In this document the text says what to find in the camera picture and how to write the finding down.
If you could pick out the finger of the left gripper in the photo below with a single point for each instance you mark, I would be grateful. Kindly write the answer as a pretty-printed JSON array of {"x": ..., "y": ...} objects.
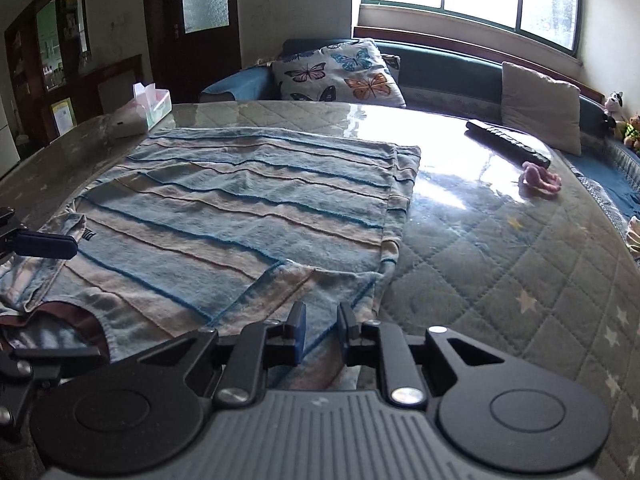
[
  {"x": 16, "y": 239},
  {"x": 25, "y": 371}
]

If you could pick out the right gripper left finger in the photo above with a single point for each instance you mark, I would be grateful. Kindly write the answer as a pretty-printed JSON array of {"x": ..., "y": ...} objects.
[{"x": 138, "y": 413}]

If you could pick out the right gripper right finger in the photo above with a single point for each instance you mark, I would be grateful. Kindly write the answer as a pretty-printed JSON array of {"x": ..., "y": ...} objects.
[{"x": 496, "y": 410}]

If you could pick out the blue striped garment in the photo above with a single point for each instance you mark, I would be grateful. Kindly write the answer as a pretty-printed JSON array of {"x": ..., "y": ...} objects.
[{"x": 218, "y": 228}]

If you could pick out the white refrigerator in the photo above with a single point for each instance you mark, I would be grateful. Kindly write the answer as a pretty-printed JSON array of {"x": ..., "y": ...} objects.
[{"x": 9, "y": 157}]

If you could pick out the dark wooden side table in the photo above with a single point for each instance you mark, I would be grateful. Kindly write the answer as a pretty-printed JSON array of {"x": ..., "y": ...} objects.
[{"x": 105, "y": 89}]

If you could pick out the white tissue box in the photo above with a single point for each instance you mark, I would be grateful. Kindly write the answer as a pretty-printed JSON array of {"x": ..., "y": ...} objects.
[{"x": 148, "y": 106}]

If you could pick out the grey quilted star table cover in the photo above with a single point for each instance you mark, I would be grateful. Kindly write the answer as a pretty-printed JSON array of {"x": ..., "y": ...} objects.
[{"x": 546, "y": 279}]

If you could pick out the dark wooden display cabinet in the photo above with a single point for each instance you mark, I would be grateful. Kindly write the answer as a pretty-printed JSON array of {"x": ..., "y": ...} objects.
[{"x": 47, "y": 46}]

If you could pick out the pink small cloth item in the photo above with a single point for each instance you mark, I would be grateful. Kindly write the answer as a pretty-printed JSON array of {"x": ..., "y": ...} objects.
[{"x": 539, "y": 179}]

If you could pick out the black remote control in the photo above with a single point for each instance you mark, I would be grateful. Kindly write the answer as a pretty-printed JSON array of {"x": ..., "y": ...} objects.
[{"x": 505, "y": 145}]

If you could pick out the dark wooden door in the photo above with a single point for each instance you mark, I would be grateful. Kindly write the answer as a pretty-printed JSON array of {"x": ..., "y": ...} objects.
[{"x": 192, "y": 44}]

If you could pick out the grey square cushion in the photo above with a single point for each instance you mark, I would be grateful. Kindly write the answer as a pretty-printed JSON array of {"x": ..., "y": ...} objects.
[{"x": 541, "y": 106}]

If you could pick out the orange plush toy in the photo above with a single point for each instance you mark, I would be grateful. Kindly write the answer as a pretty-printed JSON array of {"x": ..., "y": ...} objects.
[{"x": 632, "y": 134}]

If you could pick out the cow plush toy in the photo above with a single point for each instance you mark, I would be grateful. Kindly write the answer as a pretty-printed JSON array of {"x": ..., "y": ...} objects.
[{"x": 613, "y": 111}]

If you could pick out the blue bench sofa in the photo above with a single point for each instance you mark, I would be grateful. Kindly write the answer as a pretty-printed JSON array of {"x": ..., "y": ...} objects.
[{"x": 447, "y": 82}]

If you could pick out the butterfly print pillow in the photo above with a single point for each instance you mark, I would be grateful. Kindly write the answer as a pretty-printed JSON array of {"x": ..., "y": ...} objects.
[{"x": 353, "y": 71}]

